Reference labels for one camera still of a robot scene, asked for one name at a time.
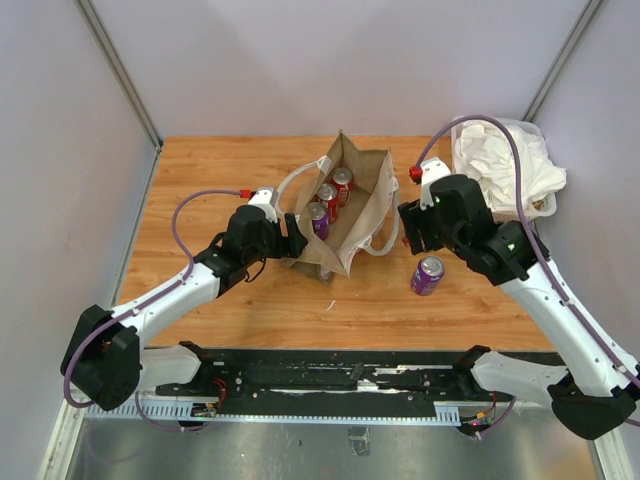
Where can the red cola can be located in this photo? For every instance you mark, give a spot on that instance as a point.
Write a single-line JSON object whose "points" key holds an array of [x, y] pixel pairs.
{"points": [[342, 179], [327, 195]]}

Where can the red cola can back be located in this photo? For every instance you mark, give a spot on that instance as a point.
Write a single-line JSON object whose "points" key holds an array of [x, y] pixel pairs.
{"points": [[342, 179]]}

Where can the crumpled white cloth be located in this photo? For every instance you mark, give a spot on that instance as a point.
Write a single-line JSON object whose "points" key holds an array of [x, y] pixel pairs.
{"points": [[490, 160]]}

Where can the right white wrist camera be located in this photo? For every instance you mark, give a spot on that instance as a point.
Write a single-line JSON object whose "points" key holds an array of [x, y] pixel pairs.
{"points": [[432, 170]]}

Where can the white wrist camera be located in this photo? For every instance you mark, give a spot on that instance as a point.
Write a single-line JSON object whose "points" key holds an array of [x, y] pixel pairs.
{"points": [[265, 198], [432, 170]]}

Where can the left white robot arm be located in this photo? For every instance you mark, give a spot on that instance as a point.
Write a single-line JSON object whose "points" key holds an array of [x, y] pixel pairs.
{"points": [[108, 358]]}

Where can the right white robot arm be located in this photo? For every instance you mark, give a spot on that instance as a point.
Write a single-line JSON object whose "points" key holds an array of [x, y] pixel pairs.
{"points": [[596, 389]]}

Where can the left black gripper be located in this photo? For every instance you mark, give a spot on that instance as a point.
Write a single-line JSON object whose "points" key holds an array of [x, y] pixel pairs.
{"points": [[293, 245]]}

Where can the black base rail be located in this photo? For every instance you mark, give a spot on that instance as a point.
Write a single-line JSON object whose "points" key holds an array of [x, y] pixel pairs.
{"points": [[248, 372]]}

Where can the purple soda can left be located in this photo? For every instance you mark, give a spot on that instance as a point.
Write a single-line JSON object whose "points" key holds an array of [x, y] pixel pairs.
{"points": [[320, 219]]}

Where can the purple soda can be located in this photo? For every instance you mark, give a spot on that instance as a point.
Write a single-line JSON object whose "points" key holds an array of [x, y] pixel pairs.
{"points": [[320, 219], [427, 276]]}

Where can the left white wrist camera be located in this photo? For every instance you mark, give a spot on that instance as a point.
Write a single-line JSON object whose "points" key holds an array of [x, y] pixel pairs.
{"points": [[265, 198]]}

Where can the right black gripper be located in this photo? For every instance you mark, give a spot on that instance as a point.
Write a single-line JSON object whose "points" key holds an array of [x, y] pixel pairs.
{"points": [[415, 218]]}

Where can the purple soda can front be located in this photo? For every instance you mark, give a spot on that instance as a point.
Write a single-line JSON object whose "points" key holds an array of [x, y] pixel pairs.
{"points": [[427, 276]]}

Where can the burlap canvas bag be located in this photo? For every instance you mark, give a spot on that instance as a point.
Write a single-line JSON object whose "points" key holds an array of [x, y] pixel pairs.
{"points": [[368, 222]]}

